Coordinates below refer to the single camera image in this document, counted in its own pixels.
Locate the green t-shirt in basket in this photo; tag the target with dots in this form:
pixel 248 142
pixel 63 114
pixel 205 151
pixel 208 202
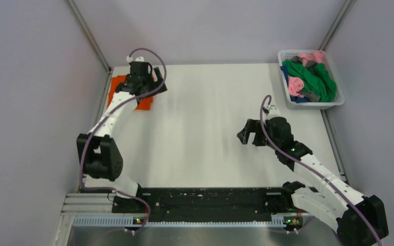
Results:
pixel 319 79

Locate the orange t-shirt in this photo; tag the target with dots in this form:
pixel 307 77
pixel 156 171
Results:
pixel 144 104

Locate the pink t-shirt in basket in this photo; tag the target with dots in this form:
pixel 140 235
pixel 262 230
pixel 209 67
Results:
pixel 317 57

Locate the grey slotted cable duct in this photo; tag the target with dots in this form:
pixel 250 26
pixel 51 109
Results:
pixel 136 222

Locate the aluminium frame rail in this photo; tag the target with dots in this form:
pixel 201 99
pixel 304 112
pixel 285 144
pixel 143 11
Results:
pixel 88 203

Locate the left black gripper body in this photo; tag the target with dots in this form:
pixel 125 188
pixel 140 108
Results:
pixel 149 82

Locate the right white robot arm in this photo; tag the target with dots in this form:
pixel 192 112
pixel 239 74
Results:
pixel 355 218

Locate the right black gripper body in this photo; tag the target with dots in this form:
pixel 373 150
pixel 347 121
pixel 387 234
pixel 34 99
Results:
pixel 267 128

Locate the grey t-shirt in basket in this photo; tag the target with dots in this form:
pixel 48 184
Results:
pixel 309 94

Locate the blue t-shirt in basket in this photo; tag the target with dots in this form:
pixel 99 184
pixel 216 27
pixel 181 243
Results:
pixel 297 99

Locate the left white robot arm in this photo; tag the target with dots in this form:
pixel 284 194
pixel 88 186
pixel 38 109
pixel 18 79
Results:
pixel 101 162

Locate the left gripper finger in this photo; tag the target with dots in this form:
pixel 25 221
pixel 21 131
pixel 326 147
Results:
pixel 160 80
pixel 153 92

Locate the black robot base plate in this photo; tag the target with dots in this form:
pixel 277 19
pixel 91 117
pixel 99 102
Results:
pixel 207 204

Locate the white plastic laundry basket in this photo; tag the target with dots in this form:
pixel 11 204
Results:
pixel 292 105

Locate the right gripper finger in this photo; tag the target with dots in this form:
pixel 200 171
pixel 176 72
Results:
pixel 260 139
pixel 251 126

